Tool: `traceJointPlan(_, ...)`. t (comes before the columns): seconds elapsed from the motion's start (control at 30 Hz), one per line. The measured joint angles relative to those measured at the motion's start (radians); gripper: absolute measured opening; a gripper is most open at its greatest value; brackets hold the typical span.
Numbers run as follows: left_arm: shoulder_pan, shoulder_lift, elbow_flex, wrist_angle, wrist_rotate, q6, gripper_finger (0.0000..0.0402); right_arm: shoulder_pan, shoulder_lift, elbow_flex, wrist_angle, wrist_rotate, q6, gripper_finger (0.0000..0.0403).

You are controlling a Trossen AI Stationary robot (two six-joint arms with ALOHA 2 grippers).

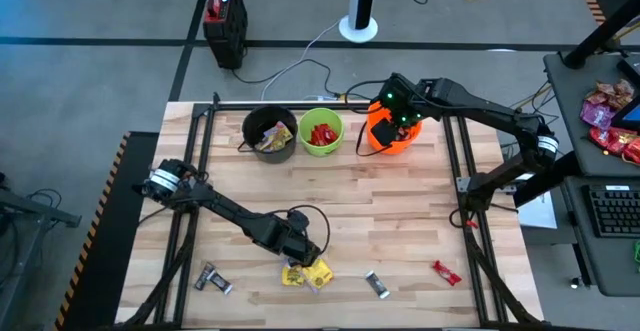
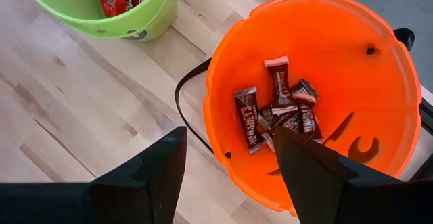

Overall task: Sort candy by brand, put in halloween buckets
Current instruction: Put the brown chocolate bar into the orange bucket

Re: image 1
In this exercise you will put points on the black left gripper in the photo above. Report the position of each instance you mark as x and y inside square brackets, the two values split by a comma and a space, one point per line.
[285, 241]

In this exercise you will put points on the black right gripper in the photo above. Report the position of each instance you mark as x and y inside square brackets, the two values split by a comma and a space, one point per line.
[407, 101]

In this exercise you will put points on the yellow Sour Patch Kids bag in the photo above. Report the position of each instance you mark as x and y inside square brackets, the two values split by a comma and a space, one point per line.
[292, 276]
[281, 132]
[267, 144]
[320, 274]

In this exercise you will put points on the red KitKat bar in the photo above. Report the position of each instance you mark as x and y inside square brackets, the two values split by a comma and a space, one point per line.
[446, 272]
[316, 138]
[331, 141]
[329, 130]

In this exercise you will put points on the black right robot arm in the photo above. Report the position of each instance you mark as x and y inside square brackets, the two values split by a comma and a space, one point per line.
[500, 116]

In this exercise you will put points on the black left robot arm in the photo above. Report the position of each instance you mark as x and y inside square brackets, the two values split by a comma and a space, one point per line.
[225, 208]

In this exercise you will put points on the orange halloween bucket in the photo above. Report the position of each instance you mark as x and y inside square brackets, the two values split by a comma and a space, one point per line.
[400, 146]

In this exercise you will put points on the green halloween bucket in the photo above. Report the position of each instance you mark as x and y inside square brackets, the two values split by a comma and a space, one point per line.
[320, 113]

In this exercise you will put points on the black halloween bucket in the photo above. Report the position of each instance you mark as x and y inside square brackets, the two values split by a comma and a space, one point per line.
[260, 116]

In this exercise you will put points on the purple candy bag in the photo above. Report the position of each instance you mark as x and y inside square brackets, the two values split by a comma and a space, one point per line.
[597, 115]

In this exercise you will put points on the brown candy wrapper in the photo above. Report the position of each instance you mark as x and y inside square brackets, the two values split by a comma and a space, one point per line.
[625, 93]
[600, 93]

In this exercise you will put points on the red candy pack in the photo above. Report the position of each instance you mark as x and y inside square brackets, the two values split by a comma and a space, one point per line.
[632, 151]
[607, 138]

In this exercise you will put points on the white power strip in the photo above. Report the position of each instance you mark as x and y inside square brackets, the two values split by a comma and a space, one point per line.
[322, 97]

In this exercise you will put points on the black pole white round base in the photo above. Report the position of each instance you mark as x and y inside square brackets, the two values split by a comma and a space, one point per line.
[361, 1]

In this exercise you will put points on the black desk leg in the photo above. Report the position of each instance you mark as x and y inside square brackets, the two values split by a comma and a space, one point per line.
[550, 178]

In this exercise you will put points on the white paper sheet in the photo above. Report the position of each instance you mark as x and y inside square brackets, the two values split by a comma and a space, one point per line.
[540, 213]

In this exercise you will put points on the grey desk top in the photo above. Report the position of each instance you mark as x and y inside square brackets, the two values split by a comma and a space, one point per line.
[565, 111]

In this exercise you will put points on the black and red battery box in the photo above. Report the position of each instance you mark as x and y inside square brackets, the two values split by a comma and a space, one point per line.
[225, 26]

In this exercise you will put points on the small caster wheel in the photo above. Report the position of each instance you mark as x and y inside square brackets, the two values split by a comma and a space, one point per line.
[575, 283]

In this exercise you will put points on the black keyboard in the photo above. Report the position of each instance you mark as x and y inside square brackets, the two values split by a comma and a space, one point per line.
[617, 211]

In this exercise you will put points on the black laptop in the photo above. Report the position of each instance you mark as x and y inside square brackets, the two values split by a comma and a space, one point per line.
[630, 116]

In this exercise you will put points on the dark grey desk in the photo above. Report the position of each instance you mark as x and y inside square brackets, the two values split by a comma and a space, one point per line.
[610, 266]

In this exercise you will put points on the green object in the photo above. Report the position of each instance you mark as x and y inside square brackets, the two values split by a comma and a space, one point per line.
[638, 256]

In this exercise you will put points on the black metal stand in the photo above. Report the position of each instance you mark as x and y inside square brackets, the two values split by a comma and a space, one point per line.
[30, 206]

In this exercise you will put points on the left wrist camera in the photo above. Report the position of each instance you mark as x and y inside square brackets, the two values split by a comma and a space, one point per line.
[298, 219]

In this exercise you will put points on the silver metal bracket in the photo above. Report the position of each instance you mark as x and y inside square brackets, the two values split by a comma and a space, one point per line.
[462, 185]

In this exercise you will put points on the black aluminium table frame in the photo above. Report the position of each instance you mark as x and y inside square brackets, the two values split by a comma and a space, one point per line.
[230, 106]

